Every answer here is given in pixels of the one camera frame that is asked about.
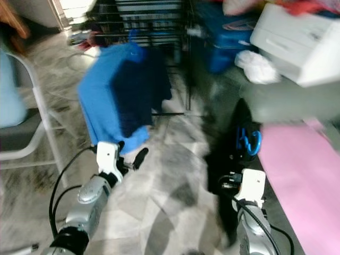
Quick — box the black garment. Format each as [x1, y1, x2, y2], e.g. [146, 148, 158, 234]
[203, 98, 264, 248]

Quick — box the bright blue shirt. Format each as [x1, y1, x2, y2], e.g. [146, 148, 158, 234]
[77, 44, 149, 155]

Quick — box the navy blue shirt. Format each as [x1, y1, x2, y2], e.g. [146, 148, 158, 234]
[118, 47, 173, 139]

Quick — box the pink blanket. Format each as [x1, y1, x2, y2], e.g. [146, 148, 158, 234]
[258, 123, 340, 255]

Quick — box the white folding chair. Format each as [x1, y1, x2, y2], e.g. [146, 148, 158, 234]
[0, 50, 67, 189]

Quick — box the crumpled white cloth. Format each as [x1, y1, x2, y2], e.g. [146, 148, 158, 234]
[235, 49, 281, 84]

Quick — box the light blue cushion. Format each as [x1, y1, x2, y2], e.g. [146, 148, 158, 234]
[0, 45, 28, 128]

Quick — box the black metal drying rack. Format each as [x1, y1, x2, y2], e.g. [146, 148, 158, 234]
[85, 0, 197, 115]

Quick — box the large blue plastic crate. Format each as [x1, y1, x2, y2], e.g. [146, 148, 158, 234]
[194, 0, 264, 74]

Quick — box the white plastic drawer unit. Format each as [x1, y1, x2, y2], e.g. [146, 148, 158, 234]
[250, 4, 340, 88]

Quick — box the pink and white pillow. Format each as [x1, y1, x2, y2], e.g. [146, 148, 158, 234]
[222, 0, 271, 15]

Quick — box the brown wooden board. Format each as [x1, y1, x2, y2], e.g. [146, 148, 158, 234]
[0, 0, 30, 39]

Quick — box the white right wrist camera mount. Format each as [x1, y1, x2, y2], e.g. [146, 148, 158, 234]
[234, 169, 267, 210]

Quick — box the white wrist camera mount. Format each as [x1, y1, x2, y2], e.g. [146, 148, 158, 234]
[234, 169, 267, 210]
[97, 141, 124, 184]

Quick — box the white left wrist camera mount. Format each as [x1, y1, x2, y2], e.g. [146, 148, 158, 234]
[97, 141, 124, 184]

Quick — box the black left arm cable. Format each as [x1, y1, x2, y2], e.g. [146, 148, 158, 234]
[49, 146, 99, 237]

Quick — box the white hose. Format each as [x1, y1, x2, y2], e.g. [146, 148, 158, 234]
[69, 45, 101, 72]

